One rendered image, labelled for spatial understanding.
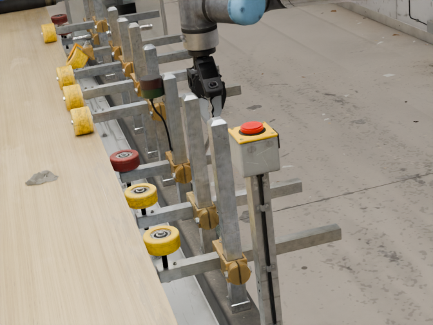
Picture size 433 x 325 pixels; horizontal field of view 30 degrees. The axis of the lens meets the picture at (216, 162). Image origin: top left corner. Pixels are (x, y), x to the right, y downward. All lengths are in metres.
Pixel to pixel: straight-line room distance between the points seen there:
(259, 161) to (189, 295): 0.76
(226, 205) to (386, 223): 1.99
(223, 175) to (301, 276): 1.65
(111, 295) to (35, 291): 0.16
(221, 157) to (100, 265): 0.34
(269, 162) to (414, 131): 3.26
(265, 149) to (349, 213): 2.38
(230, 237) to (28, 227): 0.49
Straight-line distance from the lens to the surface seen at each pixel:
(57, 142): 2.43
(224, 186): 1.70
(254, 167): 1.39
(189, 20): 1.99
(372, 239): 3.53
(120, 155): 2.23
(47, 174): 2.17
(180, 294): 2.10
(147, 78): 2.13
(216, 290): 1.94
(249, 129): 1.39
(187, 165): 2.20
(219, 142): 1.66
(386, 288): 3.20
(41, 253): 1.81
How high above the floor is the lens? 1.73
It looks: 23 degrees down
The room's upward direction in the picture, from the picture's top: 7 degrees counter-clockwise
